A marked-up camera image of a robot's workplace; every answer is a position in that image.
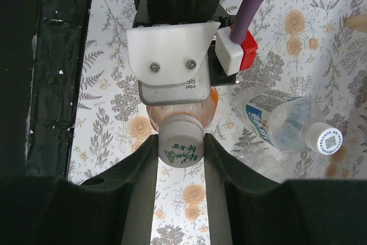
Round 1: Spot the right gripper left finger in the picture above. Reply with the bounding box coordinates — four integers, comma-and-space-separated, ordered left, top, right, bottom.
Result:
1, 135, 158, 244

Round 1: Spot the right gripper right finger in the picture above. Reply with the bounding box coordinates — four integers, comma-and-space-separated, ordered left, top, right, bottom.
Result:
204, 134, 366, 244

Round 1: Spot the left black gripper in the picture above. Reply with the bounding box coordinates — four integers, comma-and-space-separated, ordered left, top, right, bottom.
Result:
133, 0, 237, 86

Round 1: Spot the clear plastic bottle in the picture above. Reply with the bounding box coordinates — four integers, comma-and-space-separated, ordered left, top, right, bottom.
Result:
234, 146, 292, 183

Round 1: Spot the blue label water bottle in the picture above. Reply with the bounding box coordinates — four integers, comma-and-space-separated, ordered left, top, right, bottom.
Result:
232, 87, 330, 153

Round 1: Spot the orange drink bottle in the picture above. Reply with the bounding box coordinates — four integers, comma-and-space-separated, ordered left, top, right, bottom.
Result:
146, 88, 219, 131

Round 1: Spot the white green bottle cap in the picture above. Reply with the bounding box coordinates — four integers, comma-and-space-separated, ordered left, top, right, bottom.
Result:
158, 114, 204, 168

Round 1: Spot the white grey bottle cap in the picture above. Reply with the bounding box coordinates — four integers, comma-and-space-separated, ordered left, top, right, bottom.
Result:
304, 122, 343, 155

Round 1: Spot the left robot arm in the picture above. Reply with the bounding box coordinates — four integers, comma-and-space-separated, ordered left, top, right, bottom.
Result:
127, 0, 237, 87

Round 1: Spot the floral patterned table mat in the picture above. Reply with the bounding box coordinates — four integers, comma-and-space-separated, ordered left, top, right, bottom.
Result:
67, 0, 367, 245

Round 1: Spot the wooden shelf rack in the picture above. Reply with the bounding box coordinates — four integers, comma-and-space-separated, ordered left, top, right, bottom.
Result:
344, 14, 367, 33

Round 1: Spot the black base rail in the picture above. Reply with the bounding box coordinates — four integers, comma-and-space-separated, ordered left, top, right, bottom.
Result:
1, 0, 92, 177

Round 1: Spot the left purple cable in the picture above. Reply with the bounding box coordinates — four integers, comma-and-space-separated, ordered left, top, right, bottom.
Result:
231, 0, 286, 45

